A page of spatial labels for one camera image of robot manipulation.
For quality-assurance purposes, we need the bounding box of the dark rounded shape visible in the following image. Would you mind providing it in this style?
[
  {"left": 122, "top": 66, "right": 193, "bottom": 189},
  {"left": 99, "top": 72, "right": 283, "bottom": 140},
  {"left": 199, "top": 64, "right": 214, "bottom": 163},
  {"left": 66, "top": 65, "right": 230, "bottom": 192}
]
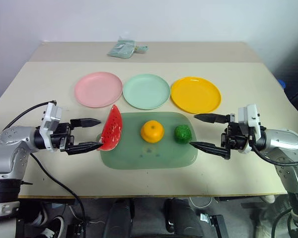
[
  {"left": 163, "top": 197, "right": 205, "bottom": 238},
  {"left": 104, "top": 198, "right": 135, "bottom": 238}
]

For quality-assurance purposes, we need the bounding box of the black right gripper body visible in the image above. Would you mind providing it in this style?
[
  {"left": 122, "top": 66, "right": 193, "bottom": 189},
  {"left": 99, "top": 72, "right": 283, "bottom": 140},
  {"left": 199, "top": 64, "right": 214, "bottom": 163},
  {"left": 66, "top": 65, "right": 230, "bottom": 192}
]
[{"left": 221, "top": 114, "right": 250, "bottom": 152}]

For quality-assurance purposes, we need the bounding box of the black metal bracket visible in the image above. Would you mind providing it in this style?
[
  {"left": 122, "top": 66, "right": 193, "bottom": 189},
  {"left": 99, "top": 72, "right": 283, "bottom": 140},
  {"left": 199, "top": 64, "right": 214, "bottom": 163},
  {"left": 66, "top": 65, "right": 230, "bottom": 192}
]
[{"left": 200, "top": 212, "right": 229, "bottom": 238}]

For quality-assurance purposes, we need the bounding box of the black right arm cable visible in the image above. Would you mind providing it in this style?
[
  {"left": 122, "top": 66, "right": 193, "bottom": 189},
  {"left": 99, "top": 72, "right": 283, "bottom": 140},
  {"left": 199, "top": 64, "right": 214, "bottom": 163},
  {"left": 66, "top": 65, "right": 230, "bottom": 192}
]
[{"left": 249, "top": 133, "right": 298, "bottom": 166}]

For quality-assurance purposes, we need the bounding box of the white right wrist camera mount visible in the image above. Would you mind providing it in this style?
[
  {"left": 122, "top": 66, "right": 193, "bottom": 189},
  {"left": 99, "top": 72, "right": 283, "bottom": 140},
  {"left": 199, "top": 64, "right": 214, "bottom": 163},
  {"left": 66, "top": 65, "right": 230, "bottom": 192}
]
[{"left": 238, "top": 103, "right": 262, "bottom": 154}]

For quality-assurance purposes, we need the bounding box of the clear bag of green items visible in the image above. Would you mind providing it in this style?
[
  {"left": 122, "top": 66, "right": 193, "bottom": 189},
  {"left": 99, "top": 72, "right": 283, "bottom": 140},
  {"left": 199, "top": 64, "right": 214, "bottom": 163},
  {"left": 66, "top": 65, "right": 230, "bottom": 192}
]
[{"left": 107, "top": 36, "right": 137, "bottom": 60}]

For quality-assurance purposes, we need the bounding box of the yellow round plate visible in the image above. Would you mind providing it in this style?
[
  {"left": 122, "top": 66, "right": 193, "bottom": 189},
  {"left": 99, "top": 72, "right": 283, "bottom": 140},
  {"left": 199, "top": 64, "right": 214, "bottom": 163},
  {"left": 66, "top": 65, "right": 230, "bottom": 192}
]
[{"left": 170, "top": 76, "right": 222, "bottom": 115}]

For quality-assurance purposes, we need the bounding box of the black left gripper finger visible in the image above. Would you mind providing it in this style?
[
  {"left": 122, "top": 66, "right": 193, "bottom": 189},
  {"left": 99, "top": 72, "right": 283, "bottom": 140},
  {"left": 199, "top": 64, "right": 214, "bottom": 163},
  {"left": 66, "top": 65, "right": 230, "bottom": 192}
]
[
  {"left": 70, "top": 118, "right": 102, "bottom": 129},
  {"left": 66, "top": 141, "right": 104, "bottom": 156}
]

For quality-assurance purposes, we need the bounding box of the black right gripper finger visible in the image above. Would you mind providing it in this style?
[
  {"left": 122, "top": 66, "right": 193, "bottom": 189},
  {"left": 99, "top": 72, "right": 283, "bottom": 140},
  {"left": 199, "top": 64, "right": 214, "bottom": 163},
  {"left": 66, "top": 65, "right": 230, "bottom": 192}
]
[
  {"left": 189, "top": 140, "right": 232, "bottom": 161},
  {"left": 193, "top": 113, "right": 230, "bottom": 124}
]

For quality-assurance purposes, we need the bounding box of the orange tangerine fruit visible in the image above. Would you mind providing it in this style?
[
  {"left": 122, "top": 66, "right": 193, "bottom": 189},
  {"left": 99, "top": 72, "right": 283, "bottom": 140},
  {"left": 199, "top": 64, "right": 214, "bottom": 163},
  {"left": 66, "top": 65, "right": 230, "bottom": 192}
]
[{"left": 141, "top": 120, "right": 164, "bottom": 144}]

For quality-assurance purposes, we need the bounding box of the white shoe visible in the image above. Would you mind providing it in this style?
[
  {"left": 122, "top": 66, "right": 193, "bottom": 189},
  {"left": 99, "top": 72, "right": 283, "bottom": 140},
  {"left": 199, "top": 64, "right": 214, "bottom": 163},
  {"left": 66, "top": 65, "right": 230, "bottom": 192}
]
[{"left": 260, "top": 194, "right": 276, "bottom": 204}]

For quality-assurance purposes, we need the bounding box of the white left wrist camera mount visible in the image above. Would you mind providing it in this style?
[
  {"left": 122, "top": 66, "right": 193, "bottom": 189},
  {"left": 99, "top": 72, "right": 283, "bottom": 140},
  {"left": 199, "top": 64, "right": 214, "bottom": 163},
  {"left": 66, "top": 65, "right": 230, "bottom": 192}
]
[{"left": 39, "top": 101, "right": 63, "bottom": 151}]

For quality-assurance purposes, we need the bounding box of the black and white sneaker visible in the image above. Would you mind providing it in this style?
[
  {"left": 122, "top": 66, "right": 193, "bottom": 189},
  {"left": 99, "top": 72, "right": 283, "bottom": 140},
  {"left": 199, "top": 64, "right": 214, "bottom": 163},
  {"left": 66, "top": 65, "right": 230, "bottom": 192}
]
[{"left": 36, "top": 215, "right": 65, "bottom": 238}]

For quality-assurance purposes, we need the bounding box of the small clear packet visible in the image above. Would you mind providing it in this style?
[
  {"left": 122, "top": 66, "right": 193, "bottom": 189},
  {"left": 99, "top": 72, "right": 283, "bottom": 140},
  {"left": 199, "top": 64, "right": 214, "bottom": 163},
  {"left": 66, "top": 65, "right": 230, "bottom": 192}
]
[{"left": 134, "top": 44, "right": 149, "bottom": 54}]

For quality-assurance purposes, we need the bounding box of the red watermelon slice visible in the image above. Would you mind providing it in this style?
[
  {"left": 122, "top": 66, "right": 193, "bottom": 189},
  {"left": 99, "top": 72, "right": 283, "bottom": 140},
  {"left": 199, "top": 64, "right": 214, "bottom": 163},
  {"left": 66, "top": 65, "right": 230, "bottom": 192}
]
[{"left": 97, "top": 104, "right": 124, "bottom": 151}]

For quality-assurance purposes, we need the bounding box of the light green round plate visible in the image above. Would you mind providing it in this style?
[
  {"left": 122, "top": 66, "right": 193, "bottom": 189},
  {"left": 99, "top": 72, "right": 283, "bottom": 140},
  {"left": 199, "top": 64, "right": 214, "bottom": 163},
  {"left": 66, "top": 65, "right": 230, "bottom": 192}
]
[{"left": 122, "top": 73, "right": 171, "bottom": 110}]

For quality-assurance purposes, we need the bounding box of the white thin cable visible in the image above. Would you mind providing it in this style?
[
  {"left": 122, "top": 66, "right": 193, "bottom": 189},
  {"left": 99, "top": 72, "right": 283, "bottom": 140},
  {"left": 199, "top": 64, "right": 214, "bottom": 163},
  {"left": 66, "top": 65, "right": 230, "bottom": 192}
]
[{"left": 188, "top": 196, "right": 214, "bottom": 208}]

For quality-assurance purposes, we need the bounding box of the pink round plate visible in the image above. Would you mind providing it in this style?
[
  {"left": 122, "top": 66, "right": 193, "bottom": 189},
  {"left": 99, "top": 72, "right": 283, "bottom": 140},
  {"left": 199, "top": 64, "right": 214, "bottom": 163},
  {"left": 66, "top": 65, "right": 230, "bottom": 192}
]
[{"left": 74, "top": 71, "right": 123, "bottom": 109}]

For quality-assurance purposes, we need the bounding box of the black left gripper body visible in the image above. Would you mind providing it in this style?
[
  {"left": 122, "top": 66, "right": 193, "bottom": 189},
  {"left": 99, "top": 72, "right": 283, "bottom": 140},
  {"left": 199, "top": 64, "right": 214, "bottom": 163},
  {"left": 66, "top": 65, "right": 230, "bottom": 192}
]
[{"left": 49, "top": 120, "right": 76, "bottom": 152}]

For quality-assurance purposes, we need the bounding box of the dark green bumpy fruit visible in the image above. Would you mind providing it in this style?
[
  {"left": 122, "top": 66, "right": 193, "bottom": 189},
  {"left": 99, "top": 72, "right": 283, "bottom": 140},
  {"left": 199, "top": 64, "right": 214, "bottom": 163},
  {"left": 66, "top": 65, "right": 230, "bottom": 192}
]
[{"left": 174, "top": 124, "right": 192, "bottom": 144}]

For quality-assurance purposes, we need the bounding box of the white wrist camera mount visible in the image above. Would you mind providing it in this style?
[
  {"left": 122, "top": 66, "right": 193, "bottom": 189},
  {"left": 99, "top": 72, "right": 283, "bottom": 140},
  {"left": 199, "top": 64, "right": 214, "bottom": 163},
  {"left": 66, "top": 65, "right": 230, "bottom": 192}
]
[
  {"left": 39, "top": 101, "right": 63, "bottom": 151},
  {"left": 238, "top": 103, "right": 262, "bottom": 154}
]

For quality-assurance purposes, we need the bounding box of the translucent green tray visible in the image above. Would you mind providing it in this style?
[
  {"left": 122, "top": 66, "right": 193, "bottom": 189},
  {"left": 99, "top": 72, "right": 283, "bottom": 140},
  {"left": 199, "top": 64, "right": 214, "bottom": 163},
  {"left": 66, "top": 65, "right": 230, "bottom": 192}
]
[{"left": 96, "top": 111, "right": 199, "bottom": 170}]

